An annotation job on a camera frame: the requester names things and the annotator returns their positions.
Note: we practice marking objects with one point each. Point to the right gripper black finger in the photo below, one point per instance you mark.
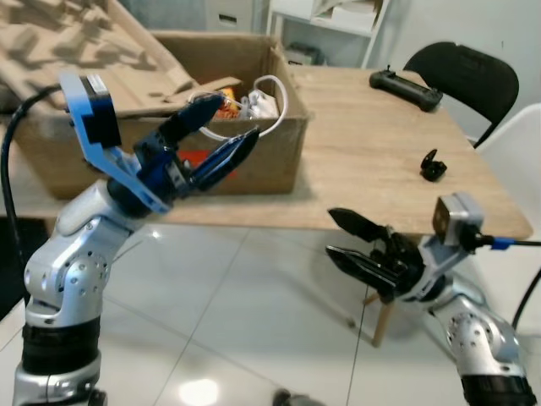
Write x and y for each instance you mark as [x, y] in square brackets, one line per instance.
[368, 269]
[359, 227]

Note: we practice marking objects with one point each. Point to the grey drawer cabinet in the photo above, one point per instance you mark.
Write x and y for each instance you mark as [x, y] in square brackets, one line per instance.
[226, 15]

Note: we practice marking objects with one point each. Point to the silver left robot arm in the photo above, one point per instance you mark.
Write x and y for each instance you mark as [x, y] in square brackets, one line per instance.
[63, 271]

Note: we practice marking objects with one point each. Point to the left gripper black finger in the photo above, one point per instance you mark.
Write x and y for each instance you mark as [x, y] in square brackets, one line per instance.
[194, 117]
[226, 159]

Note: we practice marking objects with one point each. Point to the white plastic bag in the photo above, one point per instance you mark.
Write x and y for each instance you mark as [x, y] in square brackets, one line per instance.
[262, 106]

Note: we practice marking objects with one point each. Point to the moulded brown cardboard sheet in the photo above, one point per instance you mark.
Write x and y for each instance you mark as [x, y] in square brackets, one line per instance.
[76, 42]

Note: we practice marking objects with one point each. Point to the black remote controller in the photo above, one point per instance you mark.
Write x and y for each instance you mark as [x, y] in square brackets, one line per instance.
[406, 87]

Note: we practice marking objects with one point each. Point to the black chair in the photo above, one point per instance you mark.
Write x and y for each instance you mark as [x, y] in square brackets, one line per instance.
[473, 76]

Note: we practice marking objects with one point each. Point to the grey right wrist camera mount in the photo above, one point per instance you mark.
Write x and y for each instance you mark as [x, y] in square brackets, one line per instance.
[456, 220]

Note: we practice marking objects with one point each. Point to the white shelf unit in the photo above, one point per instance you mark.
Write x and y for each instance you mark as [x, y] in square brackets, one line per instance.
[338, 19]

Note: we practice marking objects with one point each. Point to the orange snack packet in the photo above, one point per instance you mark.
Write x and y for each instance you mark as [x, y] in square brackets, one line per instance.
[230, 106]

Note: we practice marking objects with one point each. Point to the open brown cardboard box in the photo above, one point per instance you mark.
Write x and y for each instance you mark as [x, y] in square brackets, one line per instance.
[279, 161]

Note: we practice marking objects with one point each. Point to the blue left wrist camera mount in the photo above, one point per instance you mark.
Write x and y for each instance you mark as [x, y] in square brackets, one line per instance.
[97, 114]

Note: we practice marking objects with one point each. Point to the white chair wooden legs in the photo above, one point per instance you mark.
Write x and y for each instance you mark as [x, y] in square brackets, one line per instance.
[516, 161]

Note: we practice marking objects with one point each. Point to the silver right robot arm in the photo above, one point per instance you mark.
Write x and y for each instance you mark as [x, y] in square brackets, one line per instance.
[478, 338]

